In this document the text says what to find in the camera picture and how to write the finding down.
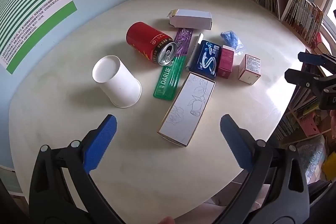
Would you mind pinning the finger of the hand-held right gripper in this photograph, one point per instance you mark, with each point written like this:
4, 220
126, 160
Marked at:
302, 78
315, 59

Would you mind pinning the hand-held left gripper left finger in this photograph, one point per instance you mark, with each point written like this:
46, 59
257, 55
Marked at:
102, 142

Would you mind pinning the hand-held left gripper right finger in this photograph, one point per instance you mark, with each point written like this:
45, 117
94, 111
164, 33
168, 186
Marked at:
236, 145

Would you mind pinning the dark red small box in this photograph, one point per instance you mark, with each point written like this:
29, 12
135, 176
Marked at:
225, 61

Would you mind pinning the green and purple toothpaste box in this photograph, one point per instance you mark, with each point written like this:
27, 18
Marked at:
168, 79

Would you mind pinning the blue gum packet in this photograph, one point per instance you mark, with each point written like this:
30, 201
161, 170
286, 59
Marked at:
207, 58

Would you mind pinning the white cardboard box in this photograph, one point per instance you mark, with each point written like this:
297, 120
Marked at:
191, 19

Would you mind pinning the thick red book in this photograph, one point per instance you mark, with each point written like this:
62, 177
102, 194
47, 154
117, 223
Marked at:
320, 41

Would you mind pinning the pink plastic basket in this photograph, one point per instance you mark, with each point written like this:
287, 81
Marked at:
312, 124

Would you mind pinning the row of colourful books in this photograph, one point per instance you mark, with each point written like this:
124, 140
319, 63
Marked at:
304, 14

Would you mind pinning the wooden floor bookshelf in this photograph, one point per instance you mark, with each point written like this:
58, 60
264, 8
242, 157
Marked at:
302, 138

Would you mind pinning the slanted books beside basket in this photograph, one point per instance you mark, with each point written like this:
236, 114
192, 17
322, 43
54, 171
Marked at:
287, 127

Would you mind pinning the small white pink box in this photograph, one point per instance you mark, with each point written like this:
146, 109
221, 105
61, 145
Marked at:
249, 69

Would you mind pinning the grey swirl printed blanket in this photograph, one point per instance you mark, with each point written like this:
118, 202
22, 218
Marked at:
312, 158

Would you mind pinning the white paper cup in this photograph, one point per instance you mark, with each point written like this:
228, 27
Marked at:
118, 82

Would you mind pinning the long flower drawing box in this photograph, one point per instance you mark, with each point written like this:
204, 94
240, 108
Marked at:
183, 108

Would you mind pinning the yellow cloth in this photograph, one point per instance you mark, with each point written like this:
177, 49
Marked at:
330, 165

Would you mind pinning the crumpled blue plastic glove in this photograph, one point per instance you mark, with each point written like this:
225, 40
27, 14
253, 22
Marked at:
231, 37

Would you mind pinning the white marker pen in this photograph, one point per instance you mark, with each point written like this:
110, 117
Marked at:
195, 50

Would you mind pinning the red drink can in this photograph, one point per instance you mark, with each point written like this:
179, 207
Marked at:
147, 39

